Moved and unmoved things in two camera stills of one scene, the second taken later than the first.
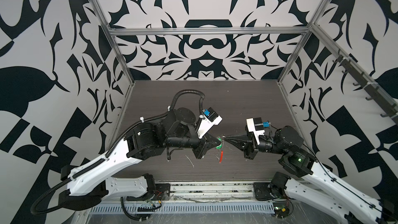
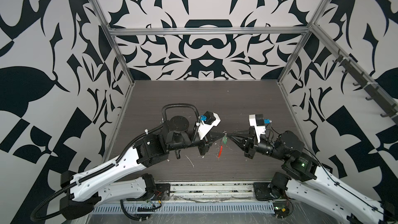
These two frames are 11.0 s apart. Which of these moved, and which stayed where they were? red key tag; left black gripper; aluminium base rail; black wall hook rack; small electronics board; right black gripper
Moved: left black gripper; red key tag
Stayed: black wall hook rack; aluminium base rail; small electronics board; right black gripper
